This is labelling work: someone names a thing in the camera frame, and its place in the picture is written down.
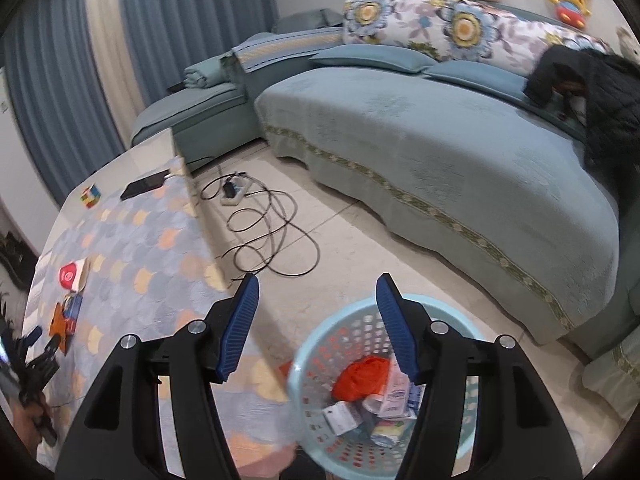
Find black jacket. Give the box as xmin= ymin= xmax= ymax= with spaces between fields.
xmin=524 ymin=44 xmax=639 ymax=214

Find white power strip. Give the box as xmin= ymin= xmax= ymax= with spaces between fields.
xmin=220 ymin=177 xmax=252 ymax=207

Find black floor cable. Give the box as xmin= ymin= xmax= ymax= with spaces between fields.
xmin=199 ymin=171 xmax=322 ymax=279

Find red paper cup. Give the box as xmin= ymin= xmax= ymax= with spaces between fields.
xmin=58 ymin=258 xmax=90 ymax=292

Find patterned blue tablecloth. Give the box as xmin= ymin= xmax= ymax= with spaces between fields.
xmin=23 ymin=156 xmax=296 ymax=479

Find colourful snack packet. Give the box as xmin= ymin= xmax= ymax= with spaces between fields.
xmin=62 ymin=292 xmax=82 ymax=336

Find floral cushion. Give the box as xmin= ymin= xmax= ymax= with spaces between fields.
xmin=343 ymin=0 xmax=613 ymax=76

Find folded teal blanket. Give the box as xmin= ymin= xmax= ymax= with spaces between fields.
xmin=183 ymin=56 xmax=227 ymax=89

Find rubik's cube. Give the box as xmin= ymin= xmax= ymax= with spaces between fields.
xmin=80 ymin=184 xmax=101 ymax=209

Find teal sofa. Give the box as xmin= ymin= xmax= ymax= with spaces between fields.
xmin=132 ymin=18 xmax=639 ymax=358

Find orange snack wrapper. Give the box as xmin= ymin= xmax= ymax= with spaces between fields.
xmin=49 ymin=302 xmax=68 ymax=356

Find orange plastic bag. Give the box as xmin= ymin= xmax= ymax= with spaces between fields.
xmin=332 ymin=356 xmax=390 ymax=402

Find black phone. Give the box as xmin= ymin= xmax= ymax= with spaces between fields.
xmin=119 ymin=169 xmax=170 ymax=202

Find pikachu plush toy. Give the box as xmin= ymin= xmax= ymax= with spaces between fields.
xmin=549 ymin=0 xmax=591 ymax=30

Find left hand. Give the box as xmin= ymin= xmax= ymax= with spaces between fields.
xmin=10 ymin=396 xmax=51 ymax=457

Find blue curtains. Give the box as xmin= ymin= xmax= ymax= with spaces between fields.
xmin=1 ymin=0 xmax=277 ymax=203

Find light blue laundry basket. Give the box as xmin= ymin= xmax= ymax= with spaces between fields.
xmin=286 ymin=292 xmax=487 ymax=480

